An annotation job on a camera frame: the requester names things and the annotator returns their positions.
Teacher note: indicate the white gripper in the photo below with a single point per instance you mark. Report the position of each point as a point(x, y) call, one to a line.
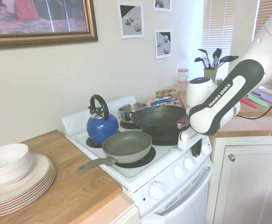
point(187, 140)

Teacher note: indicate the white stove burner knob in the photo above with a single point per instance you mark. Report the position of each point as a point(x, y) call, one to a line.
point(206, 149)
point(178, 172)
point(188, 163)
point(198, 158)

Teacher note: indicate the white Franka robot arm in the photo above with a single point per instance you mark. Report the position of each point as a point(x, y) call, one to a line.
point(203, 119)

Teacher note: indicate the black stove burner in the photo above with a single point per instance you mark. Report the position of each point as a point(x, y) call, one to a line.
point(129, 125)
point(147, 159)
point(91, 142)
point(164, 141)

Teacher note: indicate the white electric stove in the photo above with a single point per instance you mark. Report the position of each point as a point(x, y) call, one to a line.
point(131, 173)

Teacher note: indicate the silver cabinet door knob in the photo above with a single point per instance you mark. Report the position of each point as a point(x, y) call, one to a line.
point(231, 157)

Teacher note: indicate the black wok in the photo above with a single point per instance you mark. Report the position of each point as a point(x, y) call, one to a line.
point(157, 116)

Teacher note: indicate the spice jar brown lid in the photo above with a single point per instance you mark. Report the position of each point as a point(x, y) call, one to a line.
point(172, 91)
point(165, 93)
point(174, 96)
point(159, 94)

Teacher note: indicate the large white oven knob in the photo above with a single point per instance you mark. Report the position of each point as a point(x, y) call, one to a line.
point(156, 191)

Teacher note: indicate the colourful knives on counter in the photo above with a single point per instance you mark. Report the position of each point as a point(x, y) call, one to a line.
point(252, 118)

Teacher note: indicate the glass jar red lid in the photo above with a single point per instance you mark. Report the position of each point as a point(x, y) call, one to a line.
point(182, 83)
point(183, 74)

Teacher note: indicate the white cabinet with door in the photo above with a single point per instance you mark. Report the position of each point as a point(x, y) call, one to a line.
point(250, 186)

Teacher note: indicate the red knife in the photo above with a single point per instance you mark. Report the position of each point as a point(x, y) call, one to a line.
point(249, 102)

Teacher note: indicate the grey frying pan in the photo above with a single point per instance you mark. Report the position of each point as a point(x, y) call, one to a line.
point(126, 144)

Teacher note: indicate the green utensil holder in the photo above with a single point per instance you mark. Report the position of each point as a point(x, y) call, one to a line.
point(210, 73)

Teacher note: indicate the green knife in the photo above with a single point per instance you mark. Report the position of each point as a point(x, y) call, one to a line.
point(258, 100)

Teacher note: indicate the small black cooking spoon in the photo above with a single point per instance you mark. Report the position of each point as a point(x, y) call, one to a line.
point(198, 59)

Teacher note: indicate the purple knife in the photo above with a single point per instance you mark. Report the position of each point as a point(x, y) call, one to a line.
point(268, 95)

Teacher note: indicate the black slotted spoon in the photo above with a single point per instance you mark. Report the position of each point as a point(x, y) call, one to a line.
point(229, 58)

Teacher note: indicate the cream base cabinet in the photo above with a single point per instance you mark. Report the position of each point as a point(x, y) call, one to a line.
point(129, 217)

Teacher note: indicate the medium grey shapes paper print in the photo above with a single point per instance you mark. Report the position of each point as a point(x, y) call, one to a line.
point(163, 44)

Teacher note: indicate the large grey shapes paper print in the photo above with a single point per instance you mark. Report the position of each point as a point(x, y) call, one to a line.
point(131, 21)

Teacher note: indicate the small grey shapes paper print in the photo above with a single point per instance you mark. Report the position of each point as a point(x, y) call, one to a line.
point(162, 4)

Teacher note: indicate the cream dinner plate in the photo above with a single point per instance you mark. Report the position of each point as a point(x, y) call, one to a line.
point(21, 204)
point(39, 164)
point(21, 198)
point(21, 192)
point(21, 195)
point(21, 201)

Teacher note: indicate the white bowl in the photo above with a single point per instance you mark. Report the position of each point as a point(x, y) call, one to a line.
point(9, 180)
point(7, 154)
point(9, 172)

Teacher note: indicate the gold framed painting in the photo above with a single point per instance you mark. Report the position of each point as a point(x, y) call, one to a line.
point(33, 16)

